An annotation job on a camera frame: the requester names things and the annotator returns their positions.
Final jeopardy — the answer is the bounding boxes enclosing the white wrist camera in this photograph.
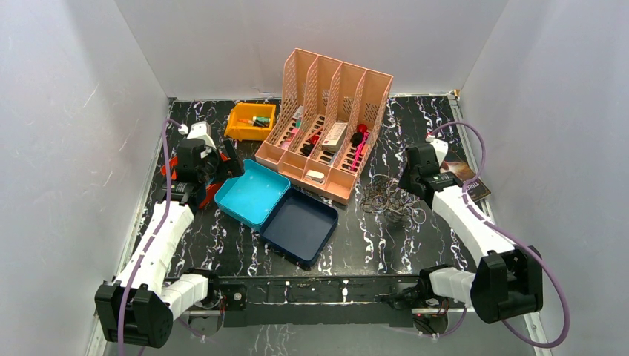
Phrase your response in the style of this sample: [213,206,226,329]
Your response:
[186,121,216,149]
[426,134,449,166]

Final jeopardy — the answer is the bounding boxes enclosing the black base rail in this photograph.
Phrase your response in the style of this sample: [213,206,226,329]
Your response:
[181,275,472,334]

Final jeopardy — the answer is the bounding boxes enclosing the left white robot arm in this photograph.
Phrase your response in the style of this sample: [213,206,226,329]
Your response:
[95,139,244,348]

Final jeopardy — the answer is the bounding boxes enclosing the markers in yellow bin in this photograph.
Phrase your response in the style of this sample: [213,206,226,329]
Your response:
[237,116,271,128]

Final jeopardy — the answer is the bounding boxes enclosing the thin cables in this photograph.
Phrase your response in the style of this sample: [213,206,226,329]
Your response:
[358,173,427,228]

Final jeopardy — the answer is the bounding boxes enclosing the white pink box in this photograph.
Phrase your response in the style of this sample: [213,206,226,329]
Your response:
[322,122,348,152]

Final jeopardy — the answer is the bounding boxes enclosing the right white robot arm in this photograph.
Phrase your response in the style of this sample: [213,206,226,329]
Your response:
[398,139,544,323]

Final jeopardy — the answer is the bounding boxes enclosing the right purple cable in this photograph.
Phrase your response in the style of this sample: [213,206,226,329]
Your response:
[425,121,571,349]

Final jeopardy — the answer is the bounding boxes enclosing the pink pen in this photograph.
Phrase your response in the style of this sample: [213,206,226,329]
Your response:
[350,131,369,172]

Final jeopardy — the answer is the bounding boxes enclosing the peach file organizer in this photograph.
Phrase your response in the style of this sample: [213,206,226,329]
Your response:
[255,49,393,204]

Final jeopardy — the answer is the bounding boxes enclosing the teal plastic tray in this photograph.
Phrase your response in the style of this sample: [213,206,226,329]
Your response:
[214,159,291,232]

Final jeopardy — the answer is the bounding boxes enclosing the white stapler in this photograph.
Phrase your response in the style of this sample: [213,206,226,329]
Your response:
[305,170,326,184]

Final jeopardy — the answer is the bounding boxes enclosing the brown book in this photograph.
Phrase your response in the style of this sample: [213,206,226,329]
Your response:
[440,148,491,202]

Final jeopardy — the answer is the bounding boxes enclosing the red black bottle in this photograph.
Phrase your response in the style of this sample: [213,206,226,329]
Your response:
[350,124,368,147]

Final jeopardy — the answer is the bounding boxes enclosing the orange plastic tray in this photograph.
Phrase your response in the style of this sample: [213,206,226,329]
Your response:
[168,153,226,212]

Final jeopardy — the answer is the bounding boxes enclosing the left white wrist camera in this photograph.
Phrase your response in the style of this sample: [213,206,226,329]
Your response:
[186,121,216,149]

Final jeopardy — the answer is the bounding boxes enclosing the dark blue plastic tray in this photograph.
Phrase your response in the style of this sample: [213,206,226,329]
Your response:
[260,188,339,270]

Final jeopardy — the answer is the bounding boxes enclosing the yellow plastic bin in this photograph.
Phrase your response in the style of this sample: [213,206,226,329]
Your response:
[224,102,277,141]

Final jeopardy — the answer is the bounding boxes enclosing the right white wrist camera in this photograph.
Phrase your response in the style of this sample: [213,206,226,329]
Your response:
[426,134,449,166]

